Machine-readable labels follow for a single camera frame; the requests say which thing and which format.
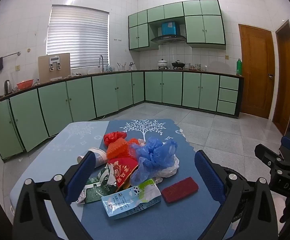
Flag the black wok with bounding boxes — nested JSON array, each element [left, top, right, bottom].
[[171, 60, 186, 70]]

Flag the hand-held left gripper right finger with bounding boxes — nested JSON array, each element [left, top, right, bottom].
[[194, 150, 279, 240]]

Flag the red plastic bag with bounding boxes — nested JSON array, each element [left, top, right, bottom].
[[103, 131, 127, 147]]

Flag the white paper cup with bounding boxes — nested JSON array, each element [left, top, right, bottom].
[[77, 148, 108, 168]]

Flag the blue tree print table mat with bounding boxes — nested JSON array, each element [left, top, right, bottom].
[[81, 119, 236, 240]]

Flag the red printed package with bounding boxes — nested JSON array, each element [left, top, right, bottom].
[[107, 157, 138, 189]]

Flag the dark red scouring pad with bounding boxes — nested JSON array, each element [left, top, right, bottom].
[[161, 177, 199, 204]]

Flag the orange foam net sleeve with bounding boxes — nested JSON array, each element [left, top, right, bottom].
[[106, 137, 138, 160]]

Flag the white plastic bag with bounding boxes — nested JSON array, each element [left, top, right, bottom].
[[156, 155, 180, 178]]

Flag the red basin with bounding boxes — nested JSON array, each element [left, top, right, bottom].
[[16, 79, 34, 90]]

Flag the blue plastic bag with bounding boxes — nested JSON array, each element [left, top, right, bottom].
[[130, 137, 178, 184]]

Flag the green white carton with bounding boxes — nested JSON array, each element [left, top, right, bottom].
[[76, 165, 118, 205]]

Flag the green wall cabinets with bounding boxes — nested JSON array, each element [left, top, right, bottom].
[[128, 0, 226, 52]]

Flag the metal towel rail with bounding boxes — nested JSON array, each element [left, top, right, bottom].
[[0, 51, 21, 64]]

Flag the white window blind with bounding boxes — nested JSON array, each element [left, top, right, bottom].
[[46, 4, 110, 69]]

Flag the wooden door with handle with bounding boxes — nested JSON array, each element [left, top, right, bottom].
[[238, 24, 276, 119]]

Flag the green base cabinets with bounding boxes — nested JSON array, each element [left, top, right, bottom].
[[0, 70, 245, 160]]

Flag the blue white milk carton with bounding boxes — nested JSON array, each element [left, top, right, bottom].
[[101, 179, 162, 220]]

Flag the cardboard box with labels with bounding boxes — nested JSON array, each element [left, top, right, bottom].
[[38, 53, 71, 84]]

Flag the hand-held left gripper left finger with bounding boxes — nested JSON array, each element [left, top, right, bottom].
[[13, 151, 97, 240]]

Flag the range hood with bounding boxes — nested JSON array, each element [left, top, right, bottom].
[[150, 21, 187, 45]]

